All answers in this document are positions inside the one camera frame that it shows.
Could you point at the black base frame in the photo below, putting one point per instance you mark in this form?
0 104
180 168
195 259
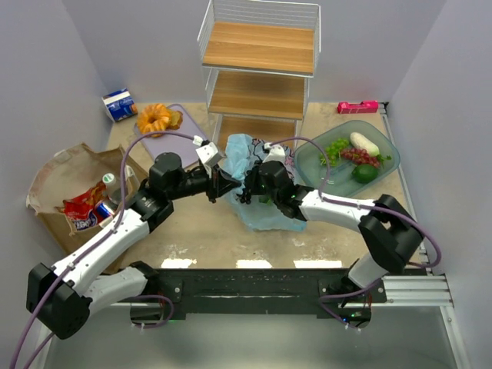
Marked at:
323 293

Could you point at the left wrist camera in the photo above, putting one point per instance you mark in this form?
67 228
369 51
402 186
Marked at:
207 151

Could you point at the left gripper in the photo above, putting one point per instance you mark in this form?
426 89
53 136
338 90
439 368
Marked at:
211 184

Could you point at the red candy bag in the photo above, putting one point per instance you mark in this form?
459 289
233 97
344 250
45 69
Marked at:
82 211

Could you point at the white radish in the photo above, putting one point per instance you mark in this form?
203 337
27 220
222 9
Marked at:
359 141

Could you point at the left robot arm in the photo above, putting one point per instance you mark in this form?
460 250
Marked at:
64 296

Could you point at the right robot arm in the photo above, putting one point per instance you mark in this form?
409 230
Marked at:
389 232

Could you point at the red grape bunch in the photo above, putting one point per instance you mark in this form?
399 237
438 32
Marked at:
360 157

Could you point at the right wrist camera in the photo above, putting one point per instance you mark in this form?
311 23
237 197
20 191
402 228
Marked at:
274 152

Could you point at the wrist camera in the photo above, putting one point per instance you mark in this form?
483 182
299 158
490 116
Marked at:
274 152
207 151

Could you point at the green grape bunch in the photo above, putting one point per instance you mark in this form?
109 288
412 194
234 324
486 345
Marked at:
333 152

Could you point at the red bull can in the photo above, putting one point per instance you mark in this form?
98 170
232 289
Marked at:
105 209

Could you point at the brown paper grocery bag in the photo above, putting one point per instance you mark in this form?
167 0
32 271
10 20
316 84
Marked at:
71 174

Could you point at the green lime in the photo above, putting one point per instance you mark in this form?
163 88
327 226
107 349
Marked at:
364 173

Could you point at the pink box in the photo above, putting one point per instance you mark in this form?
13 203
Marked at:
363 107

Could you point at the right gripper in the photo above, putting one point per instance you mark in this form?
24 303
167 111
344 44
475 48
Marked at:
254 188

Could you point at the bread slice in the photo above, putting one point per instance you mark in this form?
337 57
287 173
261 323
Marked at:
175 120

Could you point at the white wire wooden shelf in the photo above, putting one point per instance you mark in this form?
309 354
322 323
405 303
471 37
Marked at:
258 59

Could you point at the lavender cutting board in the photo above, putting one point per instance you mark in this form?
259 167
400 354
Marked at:
183 147

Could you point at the green label water bottle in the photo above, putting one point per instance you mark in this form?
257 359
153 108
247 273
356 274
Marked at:
112 188

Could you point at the glazed bundt cake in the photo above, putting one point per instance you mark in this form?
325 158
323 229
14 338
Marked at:
153 119

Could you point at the clear green food container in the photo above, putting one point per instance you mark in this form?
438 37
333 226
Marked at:
340 182

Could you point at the blue white milk carton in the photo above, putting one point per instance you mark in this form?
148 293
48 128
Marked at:
119 105

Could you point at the light blue plastic bag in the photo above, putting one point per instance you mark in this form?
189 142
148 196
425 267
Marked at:
242 151

